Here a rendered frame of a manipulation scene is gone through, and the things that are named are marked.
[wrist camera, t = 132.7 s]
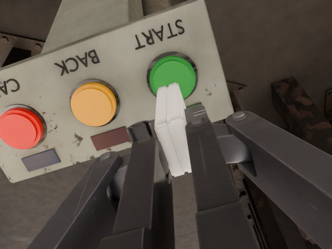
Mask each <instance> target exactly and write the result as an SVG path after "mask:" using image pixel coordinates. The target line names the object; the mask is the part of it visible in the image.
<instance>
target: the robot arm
mask: <svg viewBox="0 0 332 249"><path fill-rule="evenodd" d="M225 122H226V124H212V123H211V121H210V119H209V118H208V115H207V112H206V109H205V107H204V106H203V105H201V104H199V105H196V106H193V107H189V108H186V106H185V103H184V100H183V97H182V94H181V91H180V87H179V84H178V83H176V82H175V83H171V84H169V86H167V87H166V86H162V87H159V88H158V90H157V102H156V114H155V119H153V120H150V121H148V120H146V121H140V122H137V123H134V124H132V125H131V126H130V127H128V128H127V130H126V131H127V133H128V136H129V138H130V140H131V143H132V146H131V151H130V152H129V153H127V154H125V155H123V156H121V157H120V156H119V153H118V152H117V151H111V152H106V153H103V154H102V155H101V156H99V157H98V158H97V159H96V160H95V161H94V162H93V163H92V165H91V166H90V167H89V169H88V170H87V171H86V172H85V174H84V175H83V176H82V178H81V179H80V180H79V181H78V183H77V184H76V185H75V187H74V188H73V189H72V190H71V192H70V193H69V194H68V196H67V197H66V198H65V200H64V201H63V202H62V203H61V205H60V206H59V207H58V209H57V210H56V211H55V212H54V214H53V215H52V216H51V218H50V219H49V220H48V221H47V223H46V224H45V225H44V227H42V229H41V230H40V231H39V233H38V234H37V235H36V236H35V238H34V239H33V240H32V242H31V243H30V244H29V245H28V247H27V248H26V249H175V236H174V215H173V194H172V177H171V175H172V176H173V175H174V177H176V176H180V175H183V174H184V172H189V173H190V172H191V173H192V177H193V183H194V190H195V197H196V203H197V210H198V212H196V213H195V218H196V226H197V233H198V240H199V247H200V249H259V246H258V244H257V241H256V238H255V236H254V233H253V230H252V228H251V225H250V222H249V219H248V217H247V214H246V211H245V209H244V206H243V204H242V201H240V199H239V196H238V194H237V191H236V188H235V185H234V183H233V180H232V177H231V175H230V172H229V169H228V167H227V164H229V163H237V165H238V168H239V169H240V170H241V171H242V172H243V173H244V174H245V175H246V176H247V177H248V178H249V179H250V180H251V181H252V182H253V183H254V184H255V185H256V186H257V187H258V188H259V189H260V190H262V191H263V192H264V193H265V194H266V195H267V196H268V197H269V198H270V199H271V200H272V201H273V202H274V203H275V204H276V205H277V206H278V207H279V208H280V209H281V210H282V211H283V212H284V213H285V214H286V215H287V216H288V217H289V218H290V219H291V220H292V221H293V222H294V223H295V224H296V225H298V226H299V227H300V228H301V229H302V230H303V231H304V232H305V233H306V234H307V235H308V236H309V237H310V238H311V239H312V240H313V241H314V242H315V243H316V244H317V245H318V246H319V247H320V248H321V249H332V155H330V154H328V153H326V152H324V151H322V150H320V149H319V148H317V147H315V146H313V145H311V144H309V143H308V142H306V141H304V140H302V139H300V138H298V137H296V136H295V135H293V134H291V133H289V132H287V131H285V130H284V129H282V128H280V127H278V126H276V125H274V124H272V123H271V122H269V121H267V120H265V119H263V118H261V117H260V116H258V115H256V114H254V113H252V112H249V111H237V112H235V113H233V114H231V115H229V116H228V117H227V118H226V120H225ZM169 170H170V172H171V175H170V172H169ZM107 192H108V194H109V198H108V196H107Z"/></svg>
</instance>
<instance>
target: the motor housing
mask: <svg viewBox="0 0 332 249"><path fill-rule="evenodd" d="M271 90H272V102H273V105H274V107H275V109H276V110H277V112H278V113H279V115H280V117H281V118H282V120H283V122H284V123H285V125H286V127H287V128H288V130H289V132H290V133H291V134H293V135H295V136H296V137H298V138H300V139H302V140H304V141H306V142H308V143H309V144H311V145H313V146H315V147H317V148H319V149H320V150H322V151H324V152H326V153H328V154H330V155H332V125H331V124H330V123H329V122H328V120H327V119H326V118H325V116H324V115H323V114H322V113H321V111H320V110H319V109H318V107H317V106H316V105H315V104H314V102H313V101H312V100H311V98H310V97H309V96H308V95H307V93H306V92H305V91H304V89H303V88H302V87H301V86H300V84H299V83H298V82H297V80H296V79H295V78H294V77H290V78H287V79H284V80H280V81H277V82H274V83H271ZM297 227H298V230H299V232H300V233H301V235H302V237H303V238H304V239H305V240H309V241H310V243H312V244H316V243H315V242H314V241H313V240H312V239H311V238H310V237H309V236H308V235H307V234H306V233H305V232H304V231H303V230H302V229H301V228H300V227H299V226H298V225H297Z"/></svg>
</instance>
